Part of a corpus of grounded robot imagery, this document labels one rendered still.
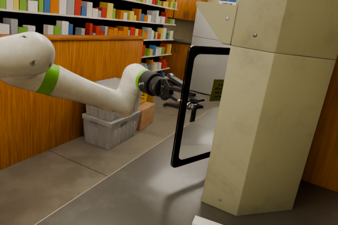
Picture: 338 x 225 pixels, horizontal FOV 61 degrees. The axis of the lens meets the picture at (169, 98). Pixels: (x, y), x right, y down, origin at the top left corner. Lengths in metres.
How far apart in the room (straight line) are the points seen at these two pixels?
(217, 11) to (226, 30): 0.06
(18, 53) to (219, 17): 0.53
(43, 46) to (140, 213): 0.53
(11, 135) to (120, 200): 2.08
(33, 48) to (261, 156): 0.69
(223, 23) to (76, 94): 0.60
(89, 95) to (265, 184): 0.68
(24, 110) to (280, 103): 2.40
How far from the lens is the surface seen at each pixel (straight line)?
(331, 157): 1.20
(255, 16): 0.76
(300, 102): 0.85
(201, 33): 6.02
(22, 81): 1.04
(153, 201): 0.90
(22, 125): 2.91
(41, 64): 0.89
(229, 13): 0.78
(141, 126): 3.76
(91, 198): 0.89
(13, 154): 2.97
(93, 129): 3.24
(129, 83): 1.19
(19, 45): 0.88
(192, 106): 0.89
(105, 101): 1.15
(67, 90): 1.09
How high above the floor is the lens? 1.46
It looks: 16 degrees down
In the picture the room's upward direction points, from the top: 8 degrees clockwise
